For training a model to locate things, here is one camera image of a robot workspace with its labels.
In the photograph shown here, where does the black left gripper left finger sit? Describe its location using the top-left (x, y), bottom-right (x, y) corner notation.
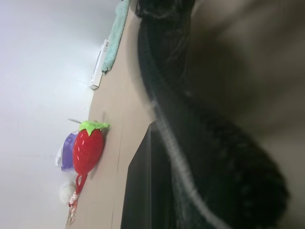
top-left (153, 104), bottom-right (227, 229)

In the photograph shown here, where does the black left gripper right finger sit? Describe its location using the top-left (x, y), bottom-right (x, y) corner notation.
top-left (137, 0), bottom-right (289, 229)

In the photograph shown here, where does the red strawberry plush toy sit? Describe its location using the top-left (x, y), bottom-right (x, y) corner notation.
top-left (72, 120), bottom-right (112, 194)

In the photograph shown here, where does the white fluffy plush ball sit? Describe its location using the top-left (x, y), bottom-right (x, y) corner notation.
top-left (59, 171), bottom-right (77, 205)

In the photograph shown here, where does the purple and white plastic bag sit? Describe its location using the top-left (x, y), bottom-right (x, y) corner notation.
top-left (55, 132), bottom-right (77, 171)

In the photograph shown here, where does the white power strip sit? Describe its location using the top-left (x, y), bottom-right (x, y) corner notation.
top-left (89, 39), bottom-right (110, 91)

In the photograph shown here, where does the teal fluffy towel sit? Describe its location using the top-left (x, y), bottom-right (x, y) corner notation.
top-left (101, 0), bottom-right (131, 73)

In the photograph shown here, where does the red and white braided rope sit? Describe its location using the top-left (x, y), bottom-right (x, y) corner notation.
top-left (66, 190), bottom-right (80, 226)

